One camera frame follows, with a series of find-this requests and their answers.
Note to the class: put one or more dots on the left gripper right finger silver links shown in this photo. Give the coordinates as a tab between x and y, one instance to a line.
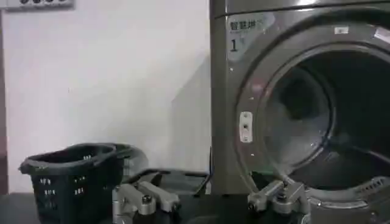
275	194

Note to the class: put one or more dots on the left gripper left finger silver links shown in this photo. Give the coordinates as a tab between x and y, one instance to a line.
145	199

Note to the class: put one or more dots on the black flat tray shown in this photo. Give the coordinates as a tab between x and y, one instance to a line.
179	181

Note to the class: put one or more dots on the dark plastic laundry basket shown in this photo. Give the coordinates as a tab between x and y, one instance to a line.
71	182

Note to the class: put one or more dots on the grey dryer with number one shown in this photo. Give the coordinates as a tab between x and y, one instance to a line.
225	121

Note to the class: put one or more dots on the brown vertical trim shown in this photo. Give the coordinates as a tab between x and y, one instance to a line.
2	121

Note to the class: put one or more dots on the white wall socket strip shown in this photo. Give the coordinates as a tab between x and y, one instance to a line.
39	3

